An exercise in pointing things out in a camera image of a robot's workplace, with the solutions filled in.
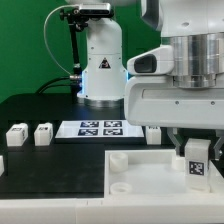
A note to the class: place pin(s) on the black camera stand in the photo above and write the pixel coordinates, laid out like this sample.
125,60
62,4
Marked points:
76,23

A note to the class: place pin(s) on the white square tabletop part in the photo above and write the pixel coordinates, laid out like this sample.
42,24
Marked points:
151,173

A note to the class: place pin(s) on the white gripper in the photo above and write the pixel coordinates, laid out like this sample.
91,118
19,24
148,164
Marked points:
155,101

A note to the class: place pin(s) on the white marker plate with tags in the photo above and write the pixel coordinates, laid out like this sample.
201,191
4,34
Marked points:
99,131

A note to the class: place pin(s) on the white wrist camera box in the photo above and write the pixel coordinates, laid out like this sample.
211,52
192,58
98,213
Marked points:
159,61

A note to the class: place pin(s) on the white block left edge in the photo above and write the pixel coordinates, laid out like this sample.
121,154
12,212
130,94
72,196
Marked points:
1,165

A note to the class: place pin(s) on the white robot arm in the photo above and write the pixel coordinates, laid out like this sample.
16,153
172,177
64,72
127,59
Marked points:
179,84

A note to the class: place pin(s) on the black camera on stand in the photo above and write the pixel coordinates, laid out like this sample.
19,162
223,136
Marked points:
95,10

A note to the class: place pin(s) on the white L-shaped obstacle fence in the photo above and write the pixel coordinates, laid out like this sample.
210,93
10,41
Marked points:
190,208

